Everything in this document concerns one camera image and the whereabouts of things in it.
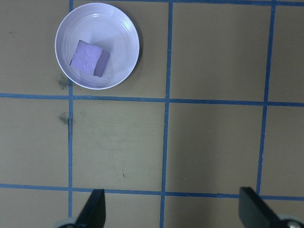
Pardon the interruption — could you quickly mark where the purple round plate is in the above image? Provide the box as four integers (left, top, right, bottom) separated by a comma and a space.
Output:
54, 2, 140, 90

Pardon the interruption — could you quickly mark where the purple foam block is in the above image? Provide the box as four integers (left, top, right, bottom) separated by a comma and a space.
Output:
69, 39, 110, 78

